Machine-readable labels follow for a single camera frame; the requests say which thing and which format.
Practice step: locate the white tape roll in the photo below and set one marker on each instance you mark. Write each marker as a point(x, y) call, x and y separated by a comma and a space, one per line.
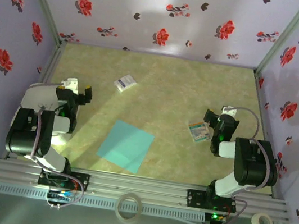
point(254, 223)

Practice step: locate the aluminium mounting rail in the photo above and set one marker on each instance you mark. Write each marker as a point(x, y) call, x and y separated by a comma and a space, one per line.
point(137, 185)

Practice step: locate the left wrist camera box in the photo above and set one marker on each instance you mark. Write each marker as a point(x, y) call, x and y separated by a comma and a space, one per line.
point(71, 84)

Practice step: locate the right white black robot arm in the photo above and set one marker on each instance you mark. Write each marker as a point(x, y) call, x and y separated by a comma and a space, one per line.
point(255, 163)

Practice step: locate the teal paper sheet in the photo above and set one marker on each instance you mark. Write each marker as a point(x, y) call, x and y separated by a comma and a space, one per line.
point(124, 145)

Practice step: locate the orange teal printed packet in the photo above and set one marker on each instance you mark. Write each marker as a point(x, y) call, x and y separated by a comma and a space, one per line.
point(198, 132)

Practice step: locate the small electronics board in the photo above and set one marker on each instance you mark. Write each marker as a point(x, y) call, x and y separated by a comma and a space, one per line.
point(61, 194)
point(216, 217)

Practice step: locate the small white blue box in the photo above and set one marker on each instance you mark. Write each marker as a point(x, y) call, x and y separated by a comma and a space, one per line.
point(125, 83)

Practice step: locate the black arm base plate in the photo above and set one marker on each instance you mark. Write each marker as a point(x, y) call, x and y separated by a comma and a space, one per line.
point(194, 198)
point(83, 181)

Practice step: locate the white plastic container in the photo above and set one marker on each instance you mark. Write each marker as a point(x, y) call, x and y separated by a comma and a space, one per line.
point(38, 97)

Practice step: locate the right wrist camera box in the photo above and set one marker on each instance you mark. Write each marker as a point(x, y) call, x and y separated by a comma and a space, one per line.
point(229, 111)

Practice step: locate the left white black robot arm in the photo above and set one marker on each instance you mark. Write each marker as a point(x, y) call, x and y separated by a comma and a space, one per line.
point(28, 138)

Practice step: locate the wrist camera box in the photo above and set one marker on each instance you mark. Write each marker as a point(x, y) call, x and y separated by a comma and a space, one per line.
point(229, 111)
point(71, 84)

